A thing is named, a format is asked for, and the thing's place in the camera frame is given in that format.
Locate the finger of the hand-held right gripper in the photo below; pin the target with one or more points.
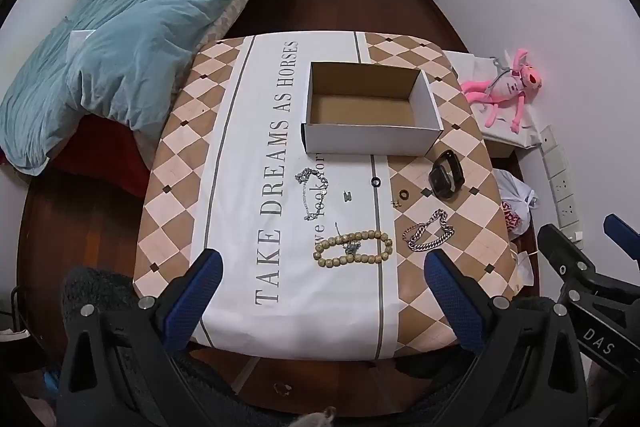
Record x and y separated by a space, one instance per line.
562 247
620 227

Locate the white cardboard box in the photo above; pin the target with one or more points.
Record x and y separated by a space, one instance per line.
370 107

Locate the black smart watch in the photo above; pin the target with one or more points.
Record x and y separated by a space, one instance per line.
442 179

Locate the checkered printed tablecloth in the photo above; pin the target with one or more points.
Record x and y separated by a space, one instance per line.
250 257

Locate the dark fleece pants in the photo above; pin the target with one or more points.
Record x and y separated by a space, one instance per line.
215 402

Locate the blue duvet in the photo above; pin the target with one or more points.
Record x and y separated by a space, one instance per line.
130 42

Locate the white plastic bag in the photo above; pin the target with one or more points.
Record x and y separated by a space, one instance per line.
512 202

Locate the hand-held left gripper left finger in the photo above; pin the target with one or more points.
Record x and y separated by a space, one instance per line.
200 297

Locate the pink plush toy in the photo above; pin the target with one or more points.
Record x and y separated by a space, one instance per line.
505 92

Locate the red blanket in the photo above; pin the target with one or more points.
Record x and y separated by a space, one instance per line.
100 147

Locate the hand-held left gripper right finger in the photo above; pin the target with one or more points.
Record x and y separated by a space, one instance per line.
450 292

